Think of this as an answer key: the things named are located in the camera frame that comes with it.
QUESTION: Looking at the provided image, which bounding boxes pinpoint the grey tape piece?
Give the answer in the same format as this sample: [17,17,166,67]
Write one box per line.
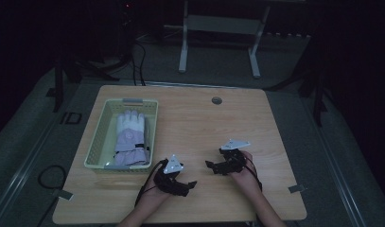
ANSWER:
[52,188,75,201]
[288,183,307,194]

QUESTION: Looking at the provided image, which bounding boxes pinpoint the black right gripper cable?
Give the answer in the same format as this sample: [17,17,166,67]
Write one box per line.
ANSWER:
[243,155,264,192]

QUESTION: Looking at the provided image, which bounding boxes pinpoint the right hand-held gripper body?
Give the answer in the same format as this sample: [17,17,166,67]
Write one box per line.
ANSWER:
[218,138,252,175]

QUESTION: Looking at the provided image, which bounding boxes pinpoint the pale green plastic basket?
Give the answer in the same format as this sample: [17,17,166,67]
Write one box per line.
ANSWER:
[83,97,159,171]

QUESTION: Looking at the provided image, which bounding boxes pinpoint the black floor cable loop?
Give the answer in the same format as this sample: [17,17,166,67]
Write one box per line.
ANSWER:
[37,164,68,191]

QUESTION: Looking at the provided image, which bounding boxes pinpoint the white metal stand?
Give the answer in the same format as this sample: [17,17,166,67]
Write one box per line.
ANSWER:
[164,0,272,79]

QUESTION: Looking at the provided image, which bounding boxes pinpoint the person's right hand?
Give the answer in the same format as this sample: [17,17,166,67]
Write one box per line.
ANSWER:
[228,150,261,194]

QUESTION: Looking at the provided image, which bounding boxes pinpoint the person's left hand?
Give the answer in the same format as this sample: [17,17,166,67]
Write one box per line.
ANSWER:
[142,172,173,206]

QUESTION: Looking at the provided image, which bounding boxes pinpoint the black hanging cables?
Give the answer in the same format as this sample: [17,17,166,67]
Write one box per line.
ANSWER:
[129,18,148,87]

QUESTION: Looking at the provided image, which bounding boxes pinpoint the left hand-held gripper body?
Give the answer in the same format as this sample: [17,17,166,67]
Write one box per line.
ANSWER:
[153,153,190,197]

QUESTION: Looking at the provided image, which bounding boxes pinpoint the lavender glove with white fingers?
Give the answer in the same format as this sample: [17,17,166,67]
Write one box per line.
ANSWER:
[113,109,151,167]

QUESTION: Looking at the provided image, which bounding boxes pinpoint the black tripod stand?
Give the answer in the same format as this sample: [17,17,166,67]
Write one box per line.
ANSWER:
[264,60,330,128]
[44,51,120,114]

